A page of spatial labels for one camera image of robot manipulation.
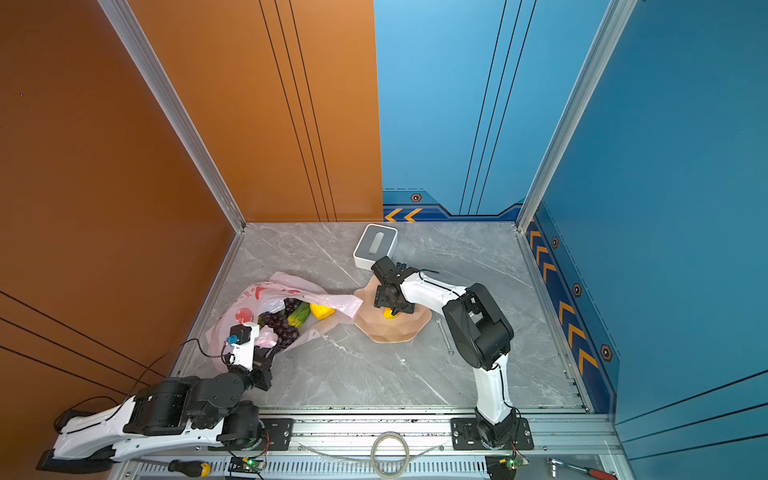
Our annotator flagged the green circuit board left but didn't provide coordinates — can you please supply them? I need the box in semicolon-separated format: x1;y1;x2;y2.
227;456;266;478

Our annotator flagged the red handled screwdriver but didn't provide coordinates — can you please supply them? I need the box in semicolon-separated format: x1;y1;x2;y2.
546;457;617;480

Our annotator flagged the green circuit board right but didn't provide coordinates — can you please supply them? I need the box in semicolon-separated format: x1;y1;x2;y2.
484;452;529;480

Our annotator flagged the aluminium front rail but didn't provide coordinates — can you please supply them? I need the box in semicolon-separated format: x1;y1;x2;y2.
110;407;634;479

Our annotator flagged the coiled clear cable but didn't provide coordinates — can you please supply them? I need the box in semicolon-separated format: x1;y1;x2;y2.
296;431;448;480

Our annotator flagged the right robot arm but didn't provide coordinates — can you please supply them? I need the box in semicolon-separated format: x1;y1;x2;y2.
371;256;517;448

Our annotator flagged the pink plastic bag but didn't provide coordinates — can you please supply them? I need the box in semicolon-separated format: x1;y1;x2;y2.
205;272;363;354

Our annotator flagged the dark purple grape bunch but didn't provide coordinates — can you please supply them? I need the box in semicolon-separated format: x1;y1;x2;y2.
258;298;301;349

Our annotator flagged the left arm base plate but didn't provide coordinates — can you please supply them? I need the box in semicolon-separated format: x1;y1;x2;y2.
254;417;295;453

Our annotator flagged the beige fruit plate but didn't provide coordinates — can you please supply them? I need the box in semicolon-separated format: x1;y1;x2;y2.
354;277;432;344

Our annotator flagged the white grey tissue box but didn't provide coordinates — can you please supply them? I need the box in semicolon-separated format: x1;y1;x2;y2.
353;224;398;270

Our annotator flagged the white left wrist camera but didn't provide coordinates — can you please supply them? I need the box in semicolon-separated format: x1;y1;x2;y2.
226;322;259;371

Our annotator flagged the black yellow screwdriver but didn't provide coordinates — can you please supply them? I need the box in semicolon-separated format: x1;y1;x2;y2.
134;458;213;478

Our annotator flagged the right aluminium corner post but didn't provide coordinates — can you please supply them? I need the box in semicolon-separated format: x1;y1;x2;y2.
516;0;637;234

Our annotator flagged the left aluminium corner post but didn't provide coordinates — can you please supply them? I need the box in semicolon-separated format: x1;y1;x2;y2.
98;0;247;234

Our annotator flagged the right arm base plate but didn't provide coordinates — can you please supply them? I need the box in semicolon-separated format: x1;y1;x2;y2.
450;414;535;451

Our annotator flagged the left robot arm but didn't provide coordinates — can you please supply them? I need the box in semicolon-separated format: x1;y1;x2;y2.
36;348;272;474

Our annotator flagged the aluminium corner post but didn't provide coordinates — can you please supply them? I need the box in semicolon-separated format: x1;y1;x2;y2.
516;0;637;234
98;0;247;234

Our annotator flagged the orange green papaya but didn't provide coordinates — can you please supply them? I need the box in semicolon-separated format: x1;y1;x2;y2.
287;302;311;329

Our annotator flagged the green circuit board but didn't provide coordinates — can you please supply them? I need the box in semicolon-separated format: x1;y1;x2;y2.
484;452;529;480
227;456;266;478

